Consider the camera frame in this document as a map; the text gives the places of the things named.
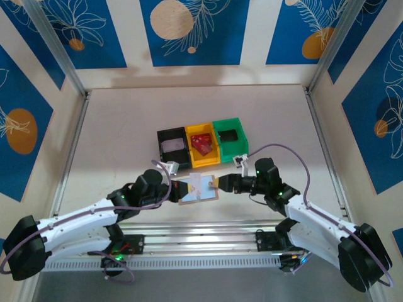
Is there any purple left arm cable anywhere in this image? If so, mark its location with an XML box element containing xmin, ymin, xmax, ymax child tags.
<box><xmin>1</xmin><ymin>159</ymin><xmax>173</xmax><ymax>284</ymax></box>

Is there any aluminium side rail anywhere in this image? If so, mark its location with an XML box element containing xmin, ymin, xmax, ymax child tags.
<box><xmin>304</xmin><ymin>87</ymin><xmax>353</xmax><ymax>226</ymax></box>
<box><xmin>47</xmin><ymin>91</ymin><xmax>92</xmax><ymax>221</ymax></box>

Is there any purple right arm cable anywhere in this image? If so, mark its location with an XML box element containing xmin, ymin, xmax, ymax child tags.
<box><xmin>247</xmin><ymin>143</ymin><xmax>394</xmax><ymax>289</ymax></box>

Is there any green plastic bin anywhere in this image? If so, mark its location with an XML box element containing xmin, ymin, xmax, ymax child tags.
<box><xmin>212</xmin><ymin>117</ymin><xmax>249</xmax><ymax>164</ymax></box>

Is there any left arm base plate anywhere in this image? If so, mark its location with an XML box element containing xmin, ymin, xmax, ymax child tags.
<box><xmin>106</xmin><ymin>234</ymin><xmax>145</xmax><ymax>255</ymax></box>

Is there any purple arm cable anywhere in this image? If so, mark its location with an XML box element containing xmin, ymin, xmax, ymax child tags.
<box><xmin>247</xmin><ymin>143</ymin><xmax>394</xmax><ymax>289</ymax></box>
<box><xmin>1</xmin><ymin>159</ymin><xmax>173</xmax><ymax>284</ymax></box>

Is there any slotted grey cable duct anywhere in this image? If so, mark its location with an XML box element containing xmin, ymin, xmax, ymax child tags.
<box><xmin>40</xmin><ymin>255</ymin><xmax>283</xmax><ymax>272</ymax></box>

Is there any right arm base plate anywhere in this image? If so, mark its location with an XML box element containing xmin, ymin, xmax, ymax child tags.
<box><xmin>254</xmin><ymin>229</ymin><xmax>303</xmax><ymax>252</ymax></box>

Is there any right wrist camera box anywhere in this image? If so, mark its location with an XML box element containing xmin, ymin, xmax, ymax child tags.
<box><xmin>232</xmin><ymin>154</ymin><xmax>249</xmax><ymax>177</ymax></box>

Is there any aluminium frame post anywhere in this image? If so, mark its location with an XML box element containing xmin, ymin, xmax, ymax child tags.
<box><xmin>304</xmin><ymin>0</ymin><xmax>372</xmax><ymax>95</ymax></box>
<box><xmin>21</xmin><ymin>0</ymin><xmax>89</xmax><ymax>98</ymax></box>

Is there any yellow plastic bin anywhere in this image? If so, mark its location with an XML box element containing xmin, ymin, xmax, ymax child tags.
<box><xmin>185</xmin><ymin>122</ymin><xmax>220</xmax><ymax>169</ymax></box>

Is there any red VIP card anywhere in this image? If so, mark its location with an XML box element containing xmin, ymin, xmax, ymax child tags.
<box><xmin>195</xmin><ymin>141</ymin><xmax>213</xmax><ymax>156</ymax></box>
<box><xmin>191</xmin><ymin>134</ymin><xmax>211</xmax><ymax>147</ymax></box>

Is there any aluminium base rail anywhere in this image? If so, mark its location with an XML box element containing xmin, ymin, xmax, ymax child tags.
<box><xmin>40</xmin><ymin>220</ymin><xmax>375</xmax><ymax>259</ymax></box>

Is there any silver white card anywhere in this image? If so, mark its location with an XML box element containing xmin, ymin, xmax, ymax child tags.
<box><xmin>162</xmin><ymin>138</ymin><xmax>185</xmax><ymax>152</ymax></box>

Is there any black plastic bin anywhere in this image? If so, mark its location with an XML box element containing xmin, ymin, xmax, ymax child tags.
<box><xmin>156</xmin><ymin>127</ymin><xmax>192</xmax><ymax>170</ymax></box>

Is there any black VIP card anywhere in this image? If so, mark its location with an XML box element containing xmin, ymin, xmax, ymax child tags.
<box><xmin>218</xmin><ymin>128</ymin><xmax>239</xmax><ymax>143</ymax></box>

